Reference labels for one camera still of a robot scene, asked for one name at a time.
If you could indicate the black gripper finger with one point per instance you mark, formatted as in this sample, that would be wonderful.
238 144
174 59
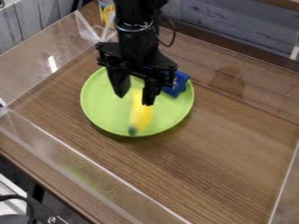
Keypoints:
119 79
151 90

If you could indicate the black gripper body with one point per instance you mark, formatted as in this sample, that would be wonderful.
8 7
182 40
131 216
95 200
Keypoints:
154 66

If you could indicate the yellow toy banana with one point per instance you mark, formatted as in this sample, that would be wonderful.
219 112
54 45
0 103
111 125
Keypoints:
140 114

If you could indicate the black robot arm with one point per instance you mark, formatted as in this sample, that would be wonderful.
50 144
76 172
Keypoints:
136 23

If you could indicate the green plate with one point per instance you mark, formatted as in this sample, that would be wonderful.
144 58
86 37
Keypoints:
108 111

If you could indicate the blue plastic block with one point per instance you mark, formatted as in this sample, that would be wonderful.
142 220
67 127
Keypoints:
179 85

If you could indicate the clear acrylic barrier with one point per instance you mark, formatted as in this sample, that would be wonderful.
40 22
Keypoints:
223 168

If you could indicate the yellow labelled can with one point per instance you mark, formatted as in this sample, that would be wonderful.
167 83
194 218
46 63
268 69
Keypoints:
106 9

